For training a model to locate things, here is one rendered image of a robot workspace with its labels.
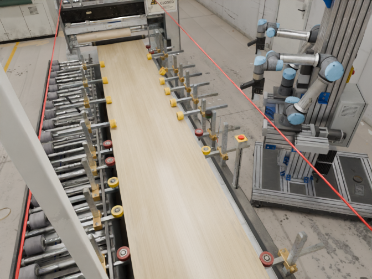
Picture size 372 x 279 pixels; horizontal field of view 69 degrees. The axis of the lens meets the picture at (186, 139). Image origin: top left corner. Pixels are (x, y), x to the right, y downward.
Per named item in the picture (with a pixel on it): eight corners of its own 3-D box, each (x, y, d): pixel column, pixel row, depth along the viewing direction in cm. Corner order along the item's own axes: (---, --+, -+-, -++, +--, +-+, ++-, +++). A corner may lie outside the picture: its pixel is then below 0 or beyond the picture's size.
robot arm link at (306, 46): (279, 76, 270) (316, 25, 232) (281, 70, 281) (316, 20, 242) (290, 82, 270) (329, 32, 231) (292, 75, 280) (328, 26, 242)
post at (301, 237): (285, 270, 175) (304, 229, 144) (289, 276, 173) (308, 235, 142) (281, 272, 174) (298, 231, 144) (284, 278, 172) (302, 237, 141)
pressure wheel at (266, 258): (268, 275, 161) (271, 267, 154) (255, 269, 164) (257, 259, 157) (272, 264, 166) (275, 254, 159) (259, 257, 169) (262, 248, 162)
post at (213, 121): (213, 150, 269) (215, 109, 238) (214, 152, 266) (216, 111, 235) (210, 150, 268) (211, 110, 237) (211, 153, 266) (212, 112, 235)
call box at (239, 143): (242, 141, 201) (243, 133, 196) (246, 148, 196) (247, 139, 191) (233, 144, 199) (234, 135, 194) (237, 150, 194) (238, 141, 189)
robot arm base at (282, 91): (292, 89, 276) (294, 80, 269) (293, 97, 265) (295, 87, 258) (277, 88, 279) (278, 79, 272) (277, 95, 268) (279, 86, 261)
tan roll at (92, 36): (161, 29, 446) (161, 21, 438) (163, 32, 437) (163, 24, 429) (71, 42, 416) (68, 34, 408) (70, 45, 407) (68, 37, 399)
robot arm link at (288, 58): (335, 50, 197) (267, 46, 201) (340, 56, 189) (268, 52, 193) (330, 65, 205) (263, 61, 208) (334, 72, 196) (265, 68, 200)
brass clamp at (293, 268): (284, 251, 174) (286, 247, 170) (297, 272, 164) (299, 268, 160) (276, 254, 172) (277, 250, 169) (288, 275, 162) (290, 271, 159)
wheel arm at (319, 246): (320, 244, 176) (321, 241, 173) (323, 249, 173) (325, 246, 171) (259, 265, 167) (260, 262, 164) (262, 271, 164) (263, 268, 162)
